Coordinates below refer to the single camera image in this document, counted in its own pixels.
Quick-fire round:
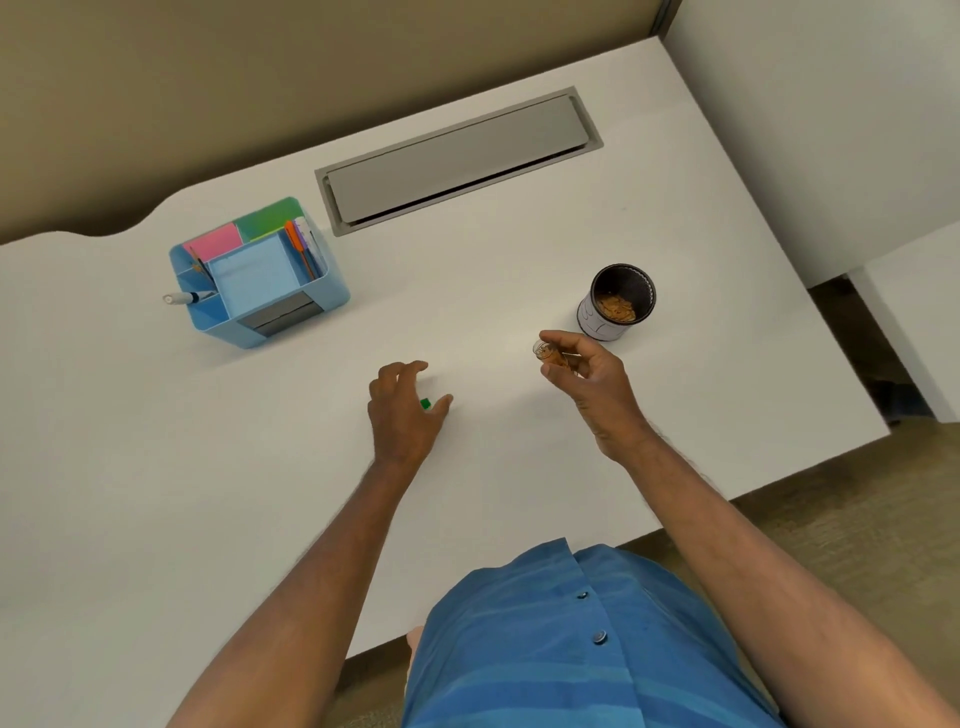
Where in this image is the orange pen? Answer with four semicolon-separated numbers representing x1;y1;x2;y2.
284;219;318;282

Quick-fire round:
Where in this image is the small clear vial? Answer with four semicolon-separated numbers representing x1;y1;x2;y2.
532;339;583;372

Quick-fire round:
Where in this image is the blue desk organizer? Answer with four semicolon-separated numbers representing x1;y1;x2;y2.
168;196;351;350

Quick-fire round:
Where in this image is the person's right forearm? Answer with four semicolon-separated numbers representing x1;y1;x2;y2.
613;427;960;728

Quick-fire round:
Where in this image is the person's left forearm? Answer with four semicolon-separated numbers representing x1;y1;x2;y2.
166;453;418;728

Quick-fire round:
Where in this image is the grey cable grommet cover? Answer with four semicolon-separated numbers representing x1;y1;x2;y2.
314;86;604;238

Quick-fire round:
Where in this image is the green sticky note pad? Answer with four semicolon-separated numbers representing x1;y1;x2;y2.
234;198;303;243

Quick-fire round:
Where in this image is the person's left hand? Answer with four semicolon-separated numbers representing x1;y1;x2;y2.
366;360;455;468

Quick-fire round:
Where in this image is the blue striped shirt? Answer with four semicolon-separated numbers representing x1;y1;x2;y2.
402;537;787;728

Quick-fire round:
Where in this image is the person's right hand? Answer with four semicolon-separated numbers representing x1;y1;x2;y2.
538;330;655;462

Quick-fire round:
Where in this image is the black mesh cup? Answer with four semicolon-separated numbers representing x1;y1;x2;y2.
576;263;658;343

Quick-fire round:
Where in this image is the pink sticky note pad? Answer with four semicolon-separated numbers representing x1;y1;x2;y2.
183;222;244;263

